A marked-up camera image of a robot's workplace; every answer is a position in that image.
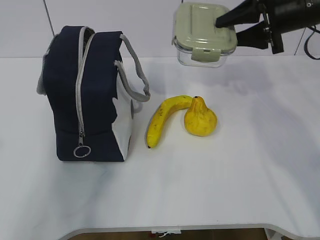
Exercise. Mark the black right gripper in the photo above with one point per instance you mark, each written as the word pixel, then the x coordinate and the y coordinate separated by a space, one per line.
pixel 279 17

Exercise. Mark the white tag under table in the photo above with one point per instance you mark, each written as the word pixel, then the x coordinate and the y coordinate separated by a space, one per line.
pixel 164 233

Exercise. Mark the yellow pear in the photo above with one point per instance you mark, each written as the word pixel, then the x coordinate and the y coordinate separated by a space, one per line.
pixel 199 120

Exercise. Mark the yellow banana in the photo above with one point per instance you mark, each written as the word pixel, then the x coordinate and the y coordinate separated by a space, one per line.
pixel 161 115

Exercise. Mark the navy blue lunch bag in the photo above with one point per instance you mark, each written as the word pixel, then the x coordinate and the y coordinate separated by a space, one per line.
pixel 91 80

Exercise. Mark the green lid glass container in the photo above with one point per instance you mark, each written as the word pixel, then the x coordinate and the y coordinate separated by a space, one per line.
pixel 198 42

